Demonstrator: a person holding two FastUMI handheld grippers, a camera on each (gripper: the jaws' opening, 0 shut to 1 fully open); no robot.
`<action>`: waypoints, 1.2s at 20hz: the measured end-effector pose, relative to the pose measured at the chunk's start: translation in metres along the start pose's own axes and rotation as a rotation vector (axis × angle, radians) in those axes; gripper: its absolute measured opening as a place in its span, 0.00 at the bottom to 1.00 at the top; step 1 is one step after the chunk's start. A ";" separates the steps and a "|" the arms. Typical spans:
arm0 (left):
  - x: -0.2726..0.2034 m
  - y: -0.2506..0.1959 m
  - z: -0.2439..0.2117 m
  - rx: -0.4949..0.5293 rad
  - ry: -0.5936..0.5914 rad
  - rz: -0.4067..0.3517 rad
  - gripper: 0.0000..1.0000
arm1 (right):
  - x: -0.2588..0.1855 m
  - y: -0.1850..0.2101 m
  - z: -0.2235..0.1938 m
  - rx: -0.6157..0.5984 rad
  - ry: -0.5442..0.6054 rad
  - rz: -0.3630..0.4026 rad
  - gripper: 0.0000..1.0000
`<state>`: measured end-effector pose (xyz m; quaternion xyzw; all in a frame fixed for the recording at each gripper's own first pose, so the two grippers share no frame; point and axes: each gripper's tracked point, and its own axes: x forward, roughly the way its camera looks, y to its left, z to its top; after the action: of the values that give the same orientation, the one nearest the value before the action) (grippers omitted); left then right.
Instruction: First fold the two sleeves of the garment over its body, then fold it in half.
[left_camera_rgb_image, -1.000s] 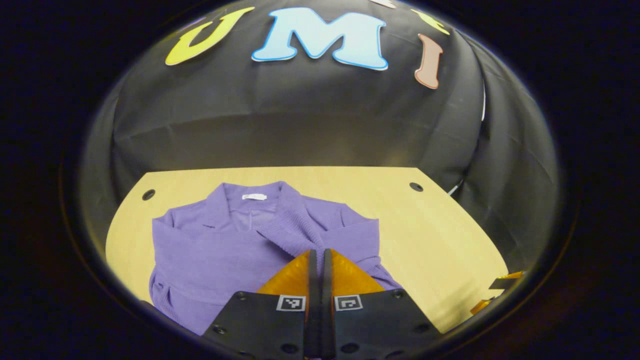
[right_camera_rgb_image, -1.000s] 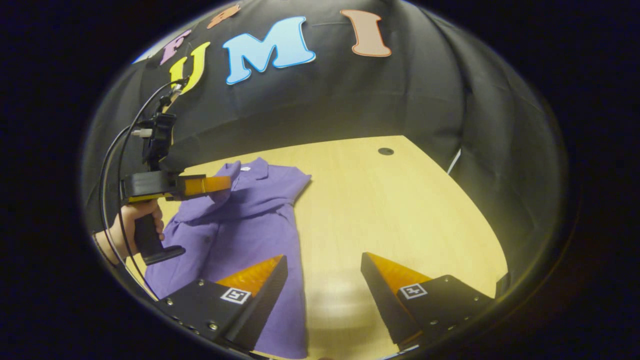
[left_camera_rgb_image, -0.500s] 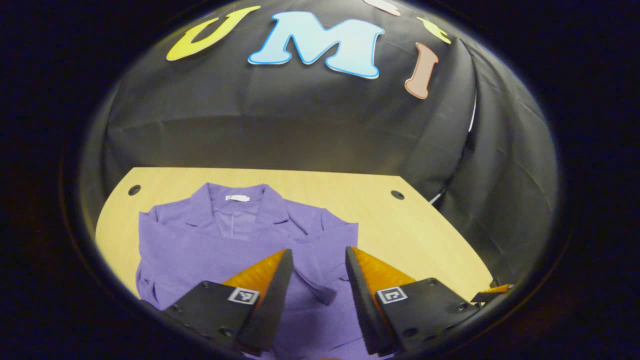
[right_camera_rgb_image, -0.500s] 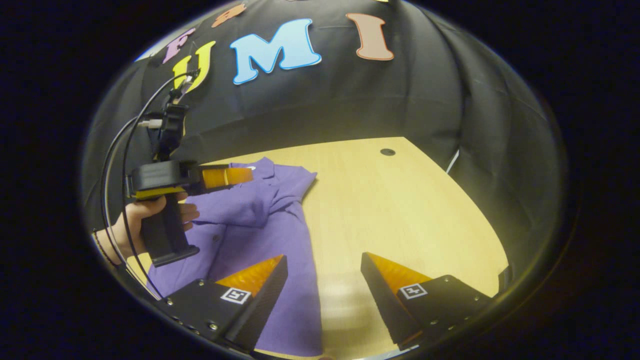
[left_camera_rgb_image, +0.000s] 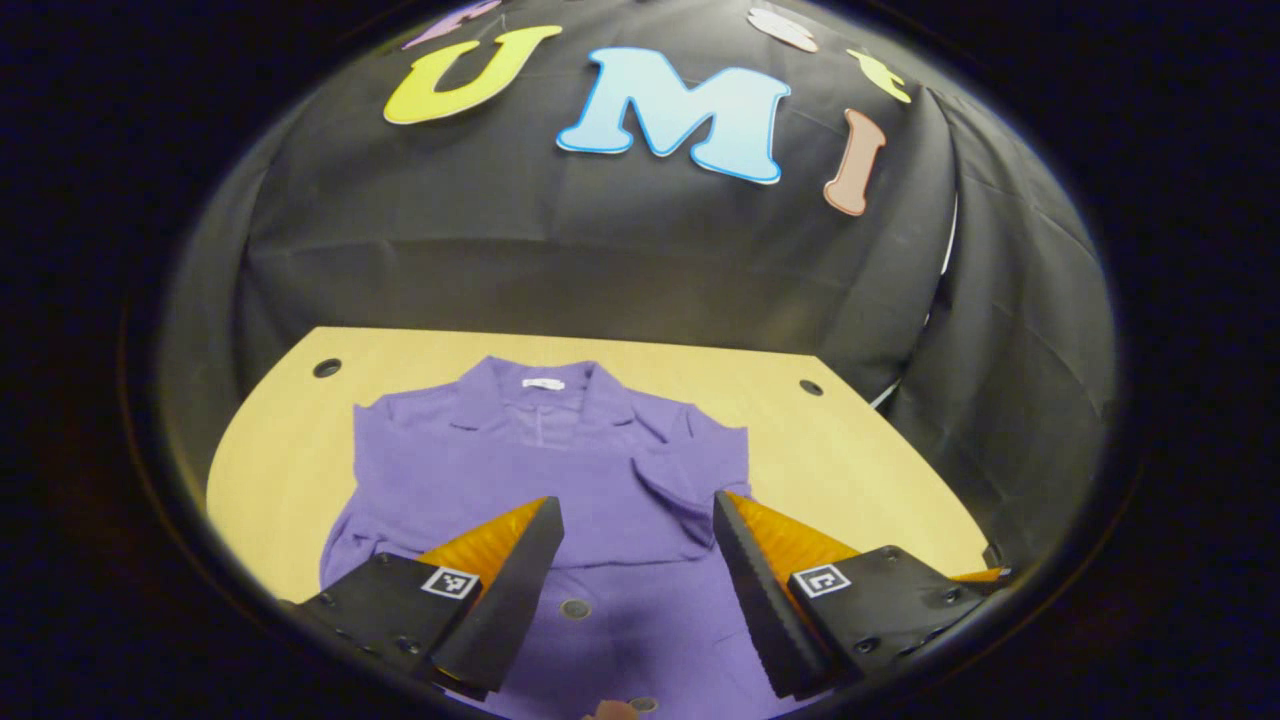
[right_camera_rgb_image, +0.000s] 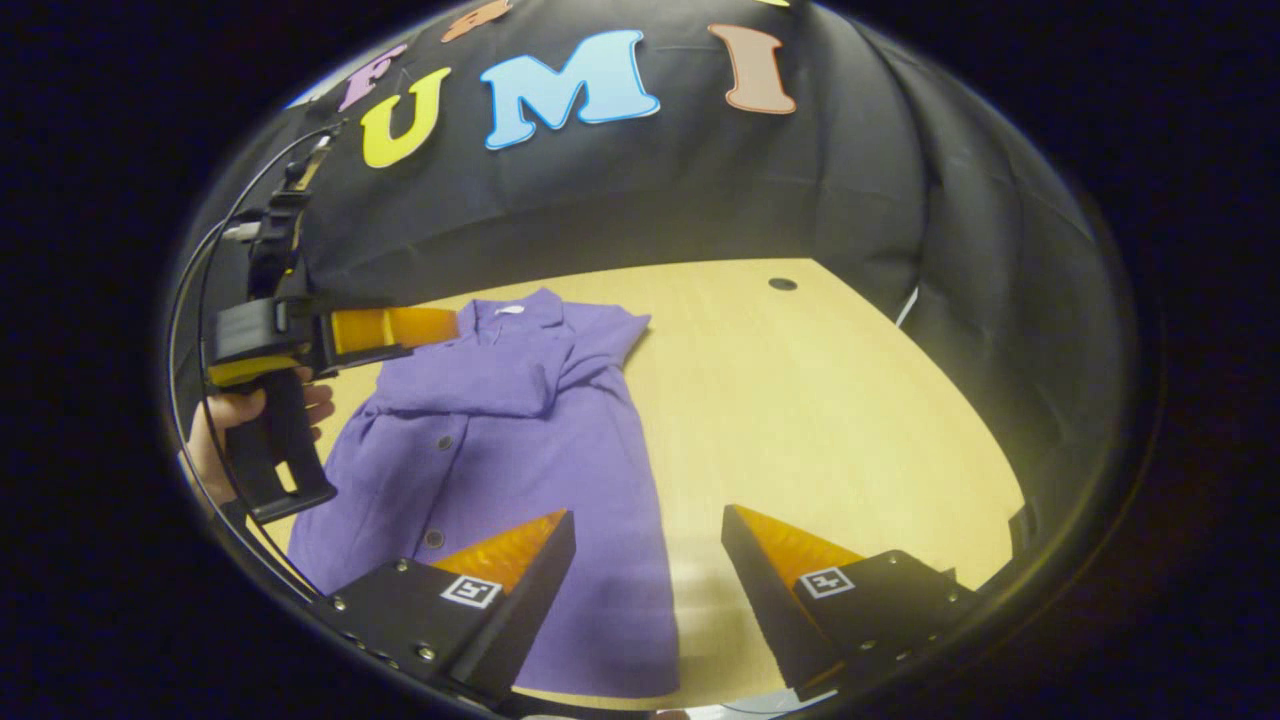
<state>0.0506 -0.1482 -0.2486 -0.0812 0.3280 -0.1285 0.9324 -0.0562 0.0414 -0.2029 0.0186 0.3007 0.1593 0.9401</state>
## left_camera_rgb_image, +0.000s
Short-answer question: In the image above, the black backdrop cloth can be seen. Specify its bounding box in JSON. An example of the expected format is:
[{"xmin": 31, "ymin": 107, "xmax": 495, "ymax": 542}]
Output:
[{"xmin": 160, "ymin": 0, "xmax": 1119, "ymax": 571}]

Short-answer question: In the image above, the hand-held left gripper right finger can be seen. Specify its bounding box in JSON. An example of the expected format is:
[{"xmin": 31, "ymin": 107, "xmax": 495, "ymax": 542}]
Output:
[{"xmin": 713, "ymin": 490, "xmax": 1003, "ymax": 701}]

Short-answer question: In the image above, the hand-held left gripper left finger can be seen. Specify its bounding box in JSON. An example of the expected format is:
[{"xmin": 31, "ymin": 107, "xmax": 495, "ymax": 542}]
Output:
[{"xmin": 288, "ymin": 496, "xmax": 566, "ymax": 701}]

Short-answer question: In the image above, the purple collared shirt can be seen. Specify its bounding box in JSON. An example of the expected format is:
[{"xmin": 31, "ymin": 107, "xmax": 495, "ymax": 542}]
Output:
[{"xmin": 320, "ymin": 355, "xmax": 831, "ymax": 720}]

